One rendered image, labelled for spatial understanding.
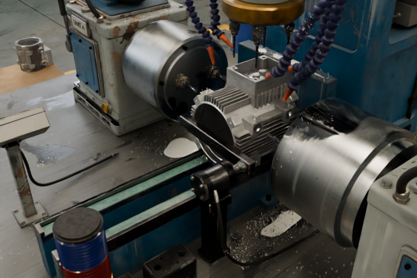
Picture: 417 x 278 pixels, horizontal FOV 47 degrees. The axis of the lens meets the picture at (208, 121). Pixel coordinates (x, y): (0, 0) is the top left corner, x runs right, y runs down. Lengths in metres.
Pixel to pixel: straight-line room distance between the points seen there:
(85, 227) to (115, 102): 0.90
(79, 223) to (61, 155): 0.89
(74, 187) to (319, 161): 0.72
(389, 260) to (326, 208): 0.14
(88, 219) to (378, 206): 0.43
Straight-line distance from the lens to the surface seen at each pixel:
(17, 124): 1.13
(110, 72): 1.43
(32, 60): 3.64
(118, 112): 1.48
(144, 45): 1.30
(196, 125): 1.11
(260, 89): 1.08
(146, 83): 1.26
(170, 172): 1.15
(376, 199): 0.77
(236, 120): 1.03
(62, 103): 1.76
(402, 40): 1.21
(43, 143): 1.55
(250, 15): 0.99
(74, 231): 0.59
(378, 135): 0.88
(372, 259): 0.85
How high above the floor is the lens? 1.62
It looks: 31 degrees down
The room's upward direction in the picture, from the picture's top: 1 degrees counter-clockwise
